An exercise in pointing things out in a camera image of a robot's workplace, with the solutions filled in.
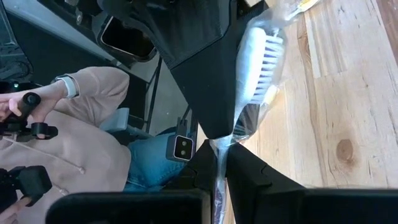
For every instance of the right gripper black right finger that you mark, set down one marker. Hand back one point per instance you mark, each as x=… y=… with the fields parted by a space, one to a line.
x=280 y=205

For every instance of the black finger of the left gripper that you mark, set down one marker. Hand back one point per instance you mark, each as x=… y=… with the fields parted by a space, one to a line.
x=247 y=123
x=211 y=87

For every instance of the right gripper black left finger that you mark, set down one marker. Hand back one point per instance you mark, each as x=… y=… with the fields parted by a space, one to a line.
x=140 y=208

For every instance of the purple toothbrush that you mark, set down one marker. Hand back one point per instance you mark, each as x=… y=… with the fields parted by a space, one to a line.
x=252 y=62

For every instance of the person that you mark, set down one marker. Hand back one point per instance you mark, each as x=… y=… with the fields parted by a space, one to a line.
x=77 y=161

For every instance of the grey chair seat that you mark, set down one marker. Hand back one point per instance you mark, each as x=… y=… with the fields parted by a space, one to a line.
x=115 y=121

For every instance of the white wristband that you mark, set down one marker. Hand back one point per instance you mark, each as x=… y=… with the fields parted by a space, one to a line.
x=71 y=87

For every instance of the person's hand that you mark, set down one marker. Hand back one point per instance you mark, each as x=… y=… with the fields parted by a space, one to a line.
x=9 y=214
x=46 y=104

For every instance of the table-level camera box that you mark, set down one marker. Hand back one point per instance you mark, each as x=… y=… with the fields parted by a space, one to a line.
x=182 y=147

